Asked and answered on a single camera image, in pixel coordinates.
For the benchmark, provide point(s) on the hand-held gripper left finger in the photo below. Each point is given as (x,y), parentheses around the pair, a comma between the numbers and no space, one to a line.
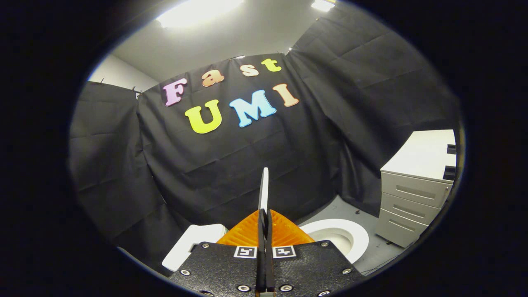
(231,268)

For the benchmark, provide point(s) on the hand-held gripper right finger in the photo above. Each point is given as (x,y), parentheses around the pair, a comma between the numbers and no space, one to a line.
(301,268)

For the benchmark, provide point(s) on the white toilet lid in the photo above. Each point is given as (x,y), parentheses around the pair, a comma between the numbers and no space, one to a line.
(264,189)

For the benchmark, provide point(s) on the white toilet tank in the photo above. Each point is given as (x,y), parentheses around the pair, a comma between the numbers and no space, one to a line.
(189,247)

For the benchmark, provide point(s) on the white toilet bowl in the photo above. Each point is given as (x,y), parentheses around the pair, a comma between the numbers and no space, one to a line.
(359,243)

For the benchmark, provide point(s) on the black backdrop cloth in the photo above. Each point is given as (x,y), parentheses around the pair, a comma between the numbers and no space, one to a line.
(247,165)

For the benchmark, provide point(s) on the white drawer cabinet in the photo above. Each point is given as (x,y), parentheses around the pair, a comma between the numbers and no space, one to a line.
(412,194)

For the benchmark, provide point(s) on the small black block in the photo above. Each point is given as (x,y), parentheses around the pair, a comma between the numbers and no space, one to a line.
(449,173)
(451,149)

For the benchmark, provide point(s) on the rectangular ceiling light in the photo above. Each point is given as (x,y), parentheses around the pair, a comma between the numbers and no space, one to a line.
(323,4)

